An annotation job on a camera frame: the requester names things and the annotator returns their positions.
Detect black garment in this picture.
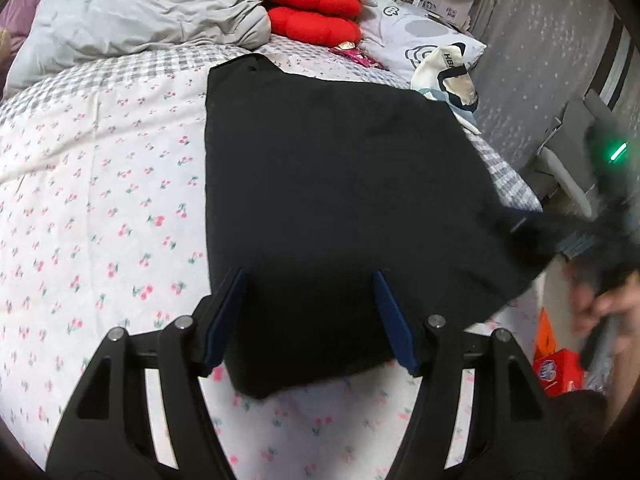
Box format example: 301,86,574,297
204,54,552,399

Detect right hand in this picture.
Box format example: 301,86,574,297
565,263,639,356

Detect red tissue box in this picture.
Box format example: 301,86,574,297
533,349,585,398

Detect grey office chair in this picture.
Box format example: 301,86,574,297
527,89,613,218

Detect light blue folded cloth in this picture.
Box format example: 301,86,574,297
416,89,482,136

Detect grey patterned curtain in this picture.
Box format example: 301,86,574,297
471,0,614,168

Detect checkered cherry bed sheet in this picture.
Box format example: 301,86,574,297
0,34,547,480

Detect white printed pillow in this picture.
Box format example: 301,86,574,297
358,0,486,80

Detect pink snack packet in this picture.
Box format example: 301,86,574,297
330,41,386,70

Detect red cushion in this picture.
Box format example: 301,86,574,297
265,0,362,48

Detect grey duvet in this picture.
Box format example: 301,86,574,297
4,0,270,96

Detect purple pillow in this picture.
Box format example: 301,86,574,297
1,0,41,58

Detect cream tote bag navy handles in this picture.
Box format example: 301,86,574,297
410,42,478,113

